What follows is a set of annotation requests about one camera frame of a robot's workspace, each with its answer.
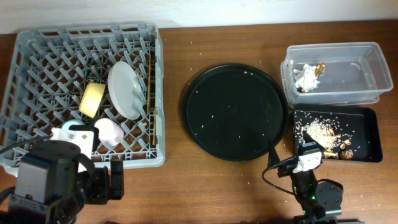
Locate yellow bowl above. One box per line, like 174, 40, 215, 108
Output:
79, 83, 106, 118

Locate pink plastic cup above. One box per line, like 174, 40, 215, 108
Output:
94, 118, 124, 146

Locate light blue plastic cup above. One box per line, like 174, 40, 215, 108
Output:
62, 119, 84, 130

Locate grey dishwasher rack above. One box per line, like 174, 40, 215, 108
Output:
1, 24, 166, 175

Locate wooden chopstick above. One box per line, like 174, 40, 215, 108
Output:
146, 53, 152, 115
152, 106, 157, 147

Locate black rectangular tray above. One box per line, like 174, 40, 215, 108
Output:
293, 104, 383, 163

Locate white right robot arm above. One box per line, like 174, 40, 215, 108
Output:
289, 132, 361, 224

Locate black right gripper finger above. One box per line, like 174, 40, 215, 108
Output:
303, 131, 325, 152
267, 140, 280, 167

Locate round black tray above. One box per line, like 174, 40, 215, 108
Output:
182, 63, 289, 161

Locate clear plastic bin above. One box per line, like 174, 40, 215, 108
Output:
280, 42, 393, 106

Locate white paper napkin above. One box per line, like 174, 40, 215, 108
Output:
293, 64, 320, 92

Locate white ceramic plate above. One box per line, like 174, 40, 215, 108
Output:
108, 61, 144, 119

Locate food scraps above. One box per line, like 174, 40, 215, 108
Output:
293, 111, 355, 160

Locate gold foil wrapper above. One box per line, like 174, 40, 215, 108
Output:
315, 62, 325, 78

